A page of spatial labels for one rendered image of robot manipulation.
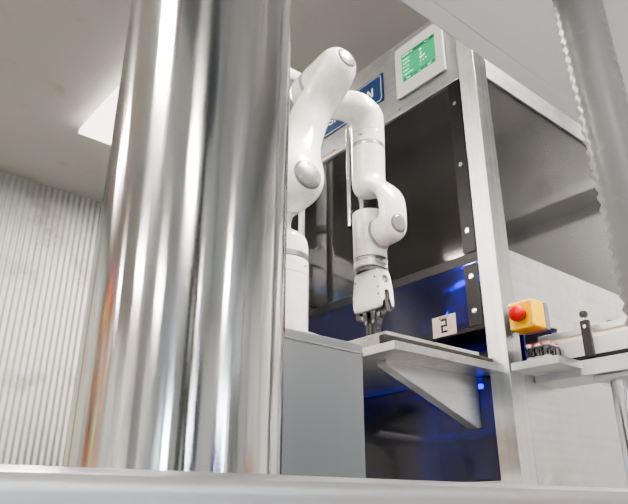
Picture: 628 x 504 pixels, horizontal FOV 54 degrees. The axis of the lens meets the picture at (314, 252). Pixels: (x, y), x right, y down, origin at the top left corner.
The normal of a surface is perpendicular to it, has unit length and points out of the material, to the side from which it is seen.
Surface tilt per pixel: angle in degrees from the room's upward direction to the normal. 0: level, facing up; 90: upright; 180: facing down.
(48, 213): 90
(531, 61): 180
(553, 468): 90
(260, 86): 90
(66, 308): 90
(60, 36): 180
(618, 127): 118
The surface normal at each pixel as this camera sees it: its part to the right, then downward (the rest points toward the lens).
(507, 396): -0.77, -0.24
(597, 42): -0.07, 0.08
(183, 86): 0.00, -0.38
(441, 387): 0.63, -0.29
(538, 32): 0.00, 0.93
